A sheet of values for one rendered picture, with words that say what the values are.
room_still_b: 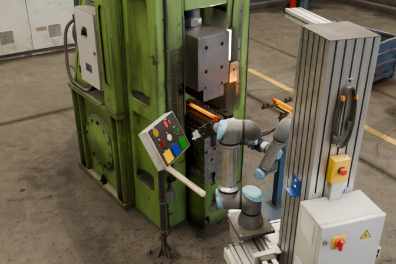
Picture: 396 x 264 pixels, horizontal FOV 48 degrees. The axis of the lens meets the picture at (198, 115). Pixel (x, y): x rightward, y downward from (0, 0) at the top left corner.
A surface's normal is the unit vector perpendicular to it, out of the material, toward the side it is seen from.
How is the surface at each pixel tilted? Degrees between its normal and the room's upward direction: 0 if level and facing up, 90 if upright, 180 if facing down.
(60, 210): 0
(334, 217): 0
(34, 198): 0
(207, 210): 89
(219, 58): 90
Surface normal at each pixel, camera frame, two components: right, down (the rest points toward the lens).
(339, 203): 0.00, -0.89
